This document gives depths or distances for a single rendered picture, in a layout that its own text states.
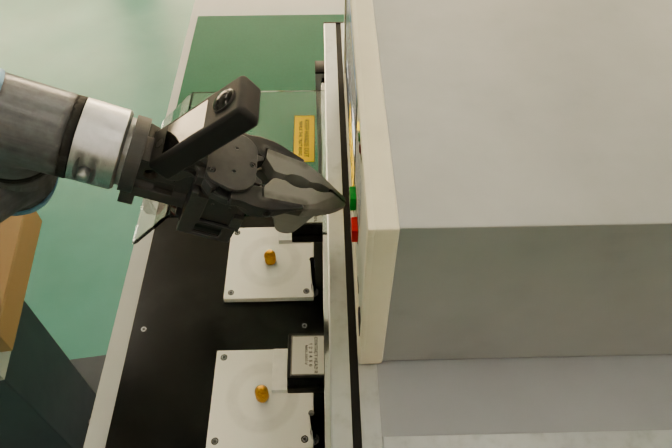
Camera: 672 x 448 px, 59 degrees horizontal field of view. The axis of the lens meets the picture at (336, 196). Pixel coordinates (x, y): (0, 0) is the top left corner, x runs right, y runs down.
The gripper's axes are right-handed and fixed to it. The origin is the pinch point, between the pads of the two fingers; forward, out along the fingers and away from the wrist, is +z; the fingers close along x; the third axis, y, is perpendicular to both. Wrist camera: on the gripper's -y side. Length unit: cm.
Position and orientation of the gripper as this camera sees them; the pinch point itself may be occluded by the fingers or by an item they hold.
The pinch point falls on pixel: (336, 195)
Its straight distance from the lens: 58.9
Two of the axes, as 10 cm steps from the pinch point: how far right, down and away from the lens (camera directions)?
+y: -4.3, 6.0, 6.8
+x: 0.2, 7.5, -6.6
